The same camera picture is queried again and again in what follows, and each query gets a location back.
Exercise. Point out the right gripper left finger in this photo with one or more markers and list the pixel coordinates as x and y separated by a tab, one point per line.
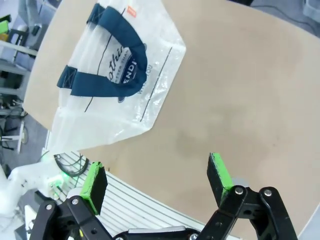
90	182

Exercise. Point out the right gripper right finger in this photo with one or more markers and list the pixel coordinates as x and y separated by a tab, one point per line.
220	175

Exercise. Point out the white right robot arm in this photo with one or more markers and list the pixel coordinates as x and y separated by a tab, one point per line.
22	180

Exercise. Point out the white ribbed mounting plate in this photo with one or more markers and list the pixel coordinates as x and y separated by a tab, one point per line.
140	197

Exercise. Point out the black stool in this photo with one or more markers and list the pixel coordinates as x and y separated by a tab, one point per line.
18	31

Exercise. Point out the bright green block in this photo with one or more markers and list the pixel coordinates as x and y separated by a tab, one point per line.
3	26

